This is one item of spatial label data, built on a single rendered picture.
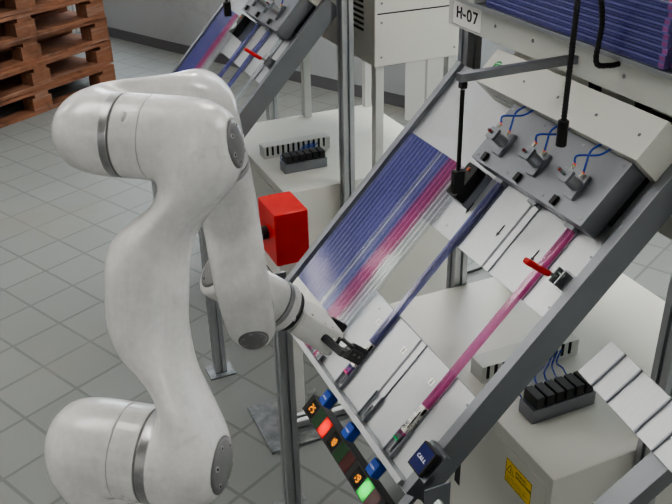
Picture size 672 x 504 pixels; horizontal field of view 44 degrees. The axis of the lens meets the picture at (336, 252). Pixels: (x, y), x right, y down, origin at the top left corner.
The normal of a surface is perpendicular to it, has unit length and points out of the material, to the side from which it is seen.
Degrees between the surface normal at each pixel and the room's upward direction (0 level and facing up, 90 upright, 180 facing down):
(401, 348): 47
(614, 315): 0
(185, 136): 62
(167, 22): 90
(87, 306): 0
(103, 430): 26
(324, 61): 90
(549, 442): 0
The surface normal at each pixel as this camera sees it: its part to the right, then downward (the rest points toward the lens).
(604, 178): -0.68, -0.45
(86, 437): -0.18, -0.42
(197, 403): 0.81, -0.34
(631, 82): -0.92, 0.21
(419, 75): -0.64, 0.38
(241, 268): 0.07, -0.01
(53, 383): -0.02, -0.88
